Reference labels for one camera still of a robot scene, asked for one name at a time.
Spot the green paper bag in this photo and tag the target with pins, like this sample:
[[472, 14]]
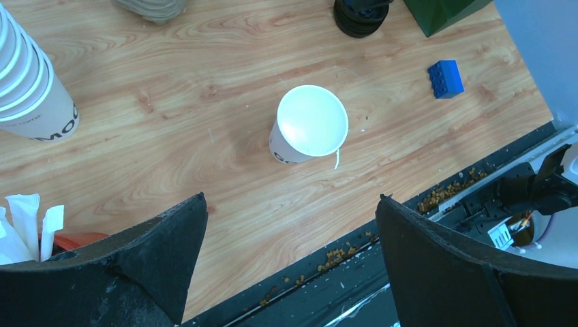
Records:
[[433, 16]]

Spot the white paper coffee cup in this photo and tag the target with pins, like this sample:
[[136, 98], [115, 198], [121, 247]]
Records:
[[311, 122]]

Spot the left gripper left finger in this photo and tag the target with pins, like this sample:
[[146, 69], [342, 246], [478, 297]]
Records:
[[137, 277]]

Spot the cardboard cup carrier tray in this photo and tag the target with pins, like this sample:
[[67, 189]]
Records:
[[157, 11]]

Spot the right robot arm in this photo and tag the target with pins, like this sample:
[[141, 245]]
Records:
[[548, 199]]

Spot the stack of white paper cups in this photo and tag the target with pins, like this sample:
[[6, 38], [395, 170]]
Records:
[[34, 102]]

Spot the stack of black lids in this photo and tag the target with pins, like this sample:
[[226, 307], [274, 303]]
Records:
[[360, 19]]

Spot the red cup holder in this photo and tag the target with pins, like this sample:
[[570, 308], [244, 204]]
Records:
[[67, 242]]

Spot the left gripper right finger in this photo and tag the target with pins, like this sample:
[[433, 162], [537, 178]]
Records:
[[440, 277]]

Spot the blue toy brick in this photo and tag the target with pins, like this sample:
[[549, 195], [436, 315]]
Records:
[[445, 79]]

